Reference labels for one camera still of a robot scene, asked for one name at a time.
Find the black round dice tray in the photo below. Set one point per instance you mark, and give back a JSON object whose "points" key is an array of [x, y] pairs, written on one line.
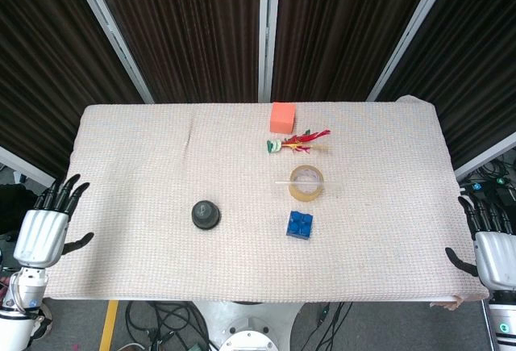
{"points": [[210, 226]]}

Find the grey metal partition post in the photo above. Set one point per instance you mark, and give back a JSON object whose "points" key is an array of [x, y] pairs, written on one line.
{"points": [[411, 36], [113, 36], [268, 32]]}

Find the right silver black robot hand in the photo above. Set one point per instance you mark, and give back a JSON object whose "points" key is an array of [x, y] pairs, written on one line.
{"points": [[498, 258]]}

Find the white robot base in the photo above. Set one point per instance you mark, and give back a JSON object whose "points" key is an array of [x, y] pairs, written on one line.
{"points": [[250, 323]]}

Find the beige waffle table cloth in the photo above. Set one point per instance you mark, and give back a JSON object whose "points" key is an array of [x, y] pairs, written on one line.
{"points": [[161, 145]]}

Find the clear packing tape roll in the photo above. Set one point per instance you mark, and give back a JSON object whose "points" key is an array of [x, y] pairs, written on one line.
{"points": [[300, 194]]}

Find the clear thin tube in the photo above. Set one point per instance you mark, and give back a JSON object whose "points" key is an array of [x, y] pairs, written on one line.
{"points": [[306, 183]]}

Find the orange foam cube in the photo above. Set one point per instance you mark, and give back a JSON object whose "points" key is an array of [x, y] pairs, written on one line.
{"points": [[282, 118]]}

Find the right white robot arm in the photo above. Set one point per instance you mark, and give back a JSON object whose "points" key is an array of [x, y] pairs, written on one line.
{"points": [[504, 323]]}

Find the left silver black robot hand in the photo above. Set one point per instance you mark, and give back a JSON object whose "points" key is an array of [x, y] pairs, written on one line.
{"points": [[38, 238]]}

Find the blue toy building block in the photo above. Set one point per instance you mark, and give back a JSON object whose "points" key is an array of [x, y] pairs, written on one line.
{"points": [[300, 226]]}

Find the dark round knob object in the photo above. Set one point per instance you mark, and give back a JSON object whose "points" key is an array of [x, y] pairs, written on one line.
{"points": [[203, 210]]}

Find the red feather shuttlecock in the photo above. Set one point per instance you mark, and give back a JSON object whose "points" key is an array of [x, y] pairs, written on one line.
{"points": [[296, 143]]}

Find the dark brown partition panel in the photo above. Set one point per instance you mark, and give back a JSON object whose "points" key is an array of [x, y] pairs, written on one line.
{"points": [[479, 64], [40, 64], [346, 32], [189, 32]]}

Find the yellow floor tape strip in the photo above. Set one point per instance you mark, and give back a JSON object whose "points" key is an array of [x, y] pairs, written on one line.
{"points": [[109, 327]]}

